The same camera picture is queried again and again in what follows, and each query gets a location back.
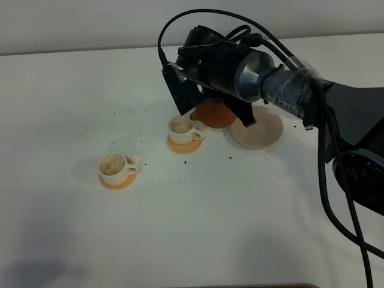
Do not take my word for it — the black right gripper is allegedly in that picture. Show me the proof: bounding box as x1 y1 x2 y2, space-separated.
176 26 257 127

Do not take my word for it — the brown clay teapot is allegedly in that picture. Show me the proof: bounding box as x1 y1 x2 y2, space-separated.
190 100 237 128

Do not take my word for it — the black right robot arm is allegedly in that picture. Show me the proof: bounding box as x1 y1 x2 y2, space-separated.
175 26 383 214

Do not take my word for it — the beige teapot saucer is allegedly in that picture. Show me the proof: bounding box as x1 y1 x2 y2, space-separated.
230 106 283 150

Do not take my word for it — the white teacup near teapot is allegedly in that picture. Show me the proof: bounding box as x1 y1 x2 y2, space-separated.
168 115 205 145

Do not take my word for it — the orange coaster near teapot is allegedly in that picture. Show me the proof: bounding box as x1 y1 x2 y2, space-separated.
167 136 203 154

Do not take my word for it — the orange coaster far left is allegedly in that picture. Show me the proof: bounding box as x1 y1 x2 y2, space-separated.
98 157 138 191

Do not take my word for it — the white teacup far left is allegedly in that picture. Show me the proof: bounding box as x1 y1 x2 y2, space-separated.
97 152 141 185

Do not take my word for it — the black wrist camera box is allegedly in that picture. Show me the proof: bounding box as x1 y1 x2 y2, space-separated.
162 62 208 115

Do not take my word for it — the black camera cable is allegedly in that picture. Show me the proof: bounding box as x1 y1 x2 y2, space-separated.
157 9 384 288

